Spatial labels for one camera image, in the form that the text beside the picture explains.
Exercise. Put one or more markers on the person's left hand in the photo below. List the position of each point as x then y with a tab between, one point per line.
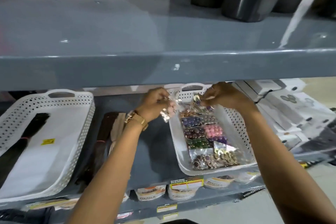
151	104

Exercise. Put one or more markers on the person's right hand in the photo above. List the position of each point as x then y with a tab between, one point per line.
231	96

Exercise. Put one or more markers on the person's right fingers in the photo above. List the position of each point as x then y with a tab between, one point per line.
212	92

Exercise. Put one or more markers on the person's left fingers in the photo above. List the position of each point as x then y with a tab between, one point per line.
161	94

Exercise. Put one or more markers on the clear packet of gold beads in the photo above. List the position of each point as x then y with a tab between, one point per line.
202	103

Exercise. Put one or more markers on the clear packet of pink beads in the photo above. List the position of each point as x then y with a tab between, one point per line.
170	108

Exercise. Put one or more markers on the person's right forearm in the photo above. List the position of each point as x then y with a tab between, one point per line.
278	163

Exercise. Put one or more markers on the person's left forearm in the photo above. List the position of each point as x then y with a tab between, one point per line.
110	168

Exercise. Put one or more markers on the gold wristwatch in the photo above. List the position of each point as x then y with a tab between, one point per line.
135	118

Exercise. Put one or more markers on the white perforated basket with beads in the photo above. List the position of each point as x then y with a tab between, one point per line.
236	132

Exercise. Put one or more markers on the pile of colourful bead packets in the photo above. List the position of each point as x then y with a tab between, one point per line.
207	139

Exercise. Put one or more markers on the beige hair bundle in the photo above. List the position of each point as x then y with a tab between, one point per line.
118	129

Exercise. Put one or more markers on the grey metal shelf rack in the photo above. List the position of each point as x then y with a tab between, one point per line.
131	48

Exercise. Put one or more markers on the dark brown hair bundle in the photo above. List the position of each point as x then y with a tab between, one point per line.
101	139

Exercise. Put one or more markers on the stack of white boxes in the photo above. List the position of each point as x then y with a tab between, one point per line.
294	111

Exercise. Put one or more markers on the white perforated basket with hair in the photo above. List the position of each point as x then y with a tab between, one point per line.
78	126

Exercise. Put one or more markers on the yellow shelf price label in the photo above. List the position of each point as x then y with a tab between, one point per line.
170	216
167	208

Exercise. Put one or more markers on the yellow sticker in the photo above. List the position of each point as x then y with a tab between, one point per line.
48	141

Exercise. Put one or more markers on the black hair bundle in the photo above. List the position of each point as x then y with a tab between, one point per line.
28	133

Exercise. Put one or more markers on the white paper basket liner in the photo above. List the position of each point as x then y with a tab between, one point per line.
39	163

